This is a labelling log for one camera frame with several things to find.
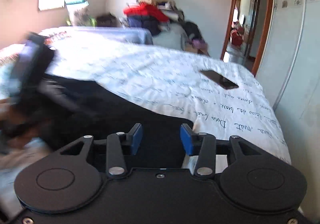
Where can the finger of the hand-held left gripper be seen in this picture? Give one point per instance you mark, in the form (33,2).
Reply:
(67,104)

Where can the black smartphone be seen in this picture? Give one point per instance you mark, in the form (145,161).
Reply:
(220,79)

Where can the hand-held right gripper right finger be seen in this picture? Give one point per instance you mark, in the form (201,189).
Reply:
(186,140)

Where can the white wardrobe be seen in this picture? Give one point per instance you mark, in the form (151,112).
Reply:
(300,64)

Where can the floral pillow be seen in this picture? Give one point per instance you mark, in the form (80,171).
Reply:
(80,15)

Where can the pile of clothes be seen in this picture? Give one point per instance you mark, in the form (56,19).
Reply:
(147,13)

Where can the black pants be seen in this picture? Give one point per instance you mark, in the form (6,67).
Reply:
(137,114)

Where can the pale grey bundle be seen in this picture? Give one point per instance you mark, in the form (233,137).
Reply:
(167,38)

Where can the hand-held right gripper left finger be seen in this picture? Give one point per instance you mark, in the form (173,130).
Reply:
(137,139)

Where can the black and white patterned blanket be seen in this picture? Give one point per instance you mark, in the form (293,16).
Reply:
(10,54)

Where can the green plastic stool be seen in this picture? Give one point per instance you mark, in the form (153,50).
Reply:
(93,21)

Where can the purple cloth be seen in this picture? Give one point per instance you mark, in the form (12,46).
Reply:
(200,44)

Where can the black backpack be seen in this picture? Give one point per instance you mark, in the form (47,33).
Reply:
(193,30)

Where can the person's left hand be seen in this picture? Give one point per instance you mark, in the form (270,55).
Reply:
(15,116)

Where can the blue striped blanket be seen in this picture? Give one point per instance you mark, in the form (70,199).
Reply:
(125,34)

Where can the black bag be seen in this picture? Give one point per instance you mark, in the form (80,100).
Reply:
(107,20)

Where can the wooden door frame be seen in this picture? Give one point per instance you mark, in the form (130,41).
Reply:
(266,26)

